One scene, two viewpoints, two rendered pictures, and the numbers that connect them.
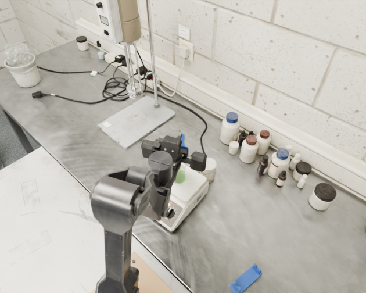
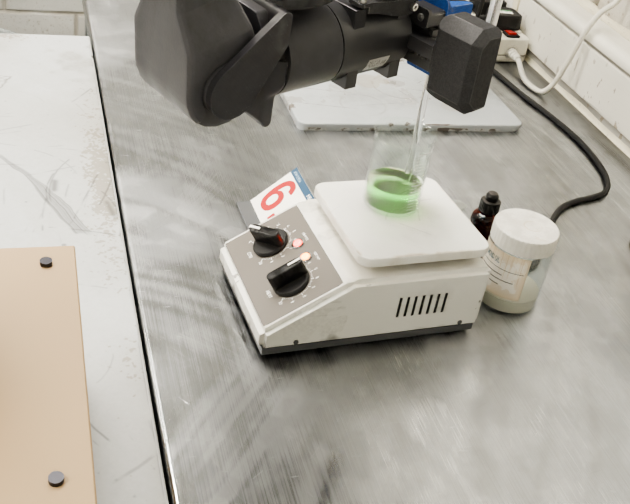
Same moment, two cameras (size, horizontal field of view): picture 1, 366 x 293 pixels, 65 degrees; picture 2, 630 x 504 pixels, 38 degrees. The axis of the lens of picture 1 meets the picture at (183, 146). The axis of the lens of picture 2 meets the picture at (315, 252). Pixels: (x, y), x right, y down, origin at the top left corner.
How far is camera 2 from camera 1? 0.46 m
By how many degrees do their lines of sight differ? 24
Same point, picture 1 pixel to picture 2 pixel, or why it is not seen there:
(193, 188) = (421, 244)
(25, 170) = (6, 55)
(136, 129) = (367, 104)
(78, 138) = not seen: hidden behind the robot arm
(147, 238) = (173, 326)
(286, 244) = not seen: outside the picture
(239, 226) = (521, 471)
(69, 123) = not seen: hidden behind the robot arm
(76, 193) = (78, 145)
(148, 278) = (46, 323)
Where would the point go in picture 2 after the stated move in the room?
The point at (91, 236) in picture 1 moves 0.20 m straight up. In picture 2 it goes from (19, 239) to (9, 26)
